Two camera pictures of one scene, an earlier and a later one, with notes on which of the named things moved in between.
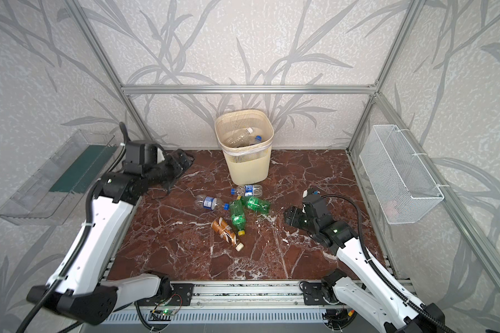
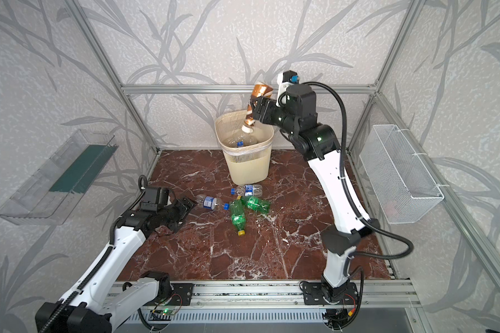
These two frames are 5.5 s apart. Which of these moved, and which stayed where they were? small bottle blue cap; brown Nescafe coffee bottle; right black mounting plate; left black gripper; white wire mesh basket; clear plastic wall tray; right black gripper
Moved: left black gripper; right black gripper; brown Nescafe coffee bottle
Stayed: white wire mesh basket; small bottle blue cap; clear plastic wall tray; right black mounting plate
